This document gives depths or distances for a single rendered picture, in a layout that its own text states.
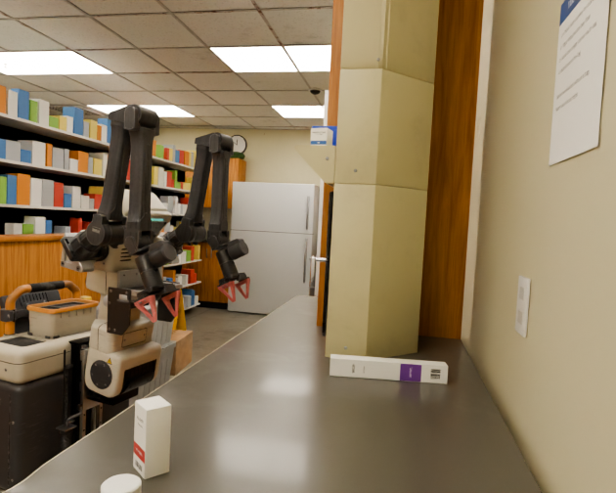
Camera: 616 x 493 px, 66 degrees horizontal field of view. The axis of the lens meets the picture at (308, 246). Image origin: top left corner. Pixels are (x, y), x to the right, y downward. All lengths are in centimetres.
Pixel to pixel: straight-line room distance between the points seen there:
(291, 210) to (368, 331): 508
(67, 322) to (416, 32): 161
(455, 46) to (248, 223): 504
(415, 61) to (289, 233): 505
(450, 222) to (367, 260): 46
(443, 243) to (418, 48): 62
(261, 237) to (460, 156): 496
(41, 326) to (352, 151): 138
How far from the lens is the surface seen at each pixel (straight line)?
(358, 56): 134
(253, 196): 645
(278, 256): 635
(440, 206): 163
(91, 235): 161
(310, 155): 129
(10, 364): 197
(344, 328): 129
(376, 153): 127
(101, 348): 186
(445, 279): 164
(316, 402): 101
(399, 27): 139
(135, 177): 153
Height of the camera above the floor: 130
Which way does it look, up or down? 3 degrees down
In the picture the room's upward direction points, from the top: 3 degrees clockwise
